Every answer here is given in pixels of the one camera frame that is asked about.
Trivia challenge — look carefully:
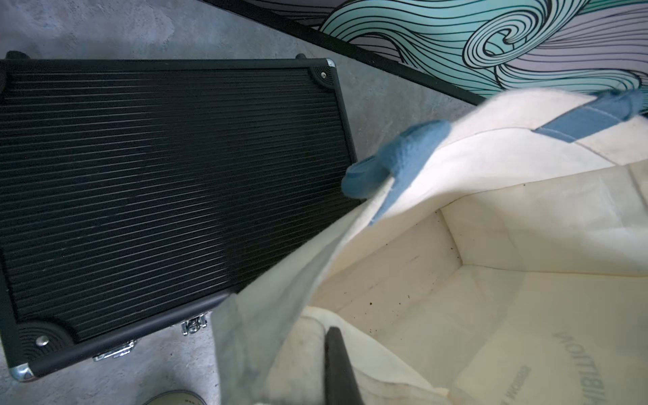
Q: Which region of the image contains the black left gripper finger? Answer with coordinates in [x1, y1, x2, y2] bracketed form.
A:
[324, 327, 364, 405]

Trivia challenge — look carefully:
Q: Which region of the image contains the cream canvas tote bag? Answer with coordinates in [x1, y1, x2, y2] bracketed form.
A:
[211, 89, 647, 404]

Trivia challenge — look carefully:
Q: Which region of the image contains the purple yellow label seed can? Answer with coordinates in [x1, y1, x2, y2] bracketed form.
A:
[144, 390, 207, 405]

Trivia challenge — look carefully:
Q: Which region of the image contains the black ribbed hard case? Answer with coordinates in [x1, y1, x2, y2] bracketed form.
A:
[1, 52, 357, 382]

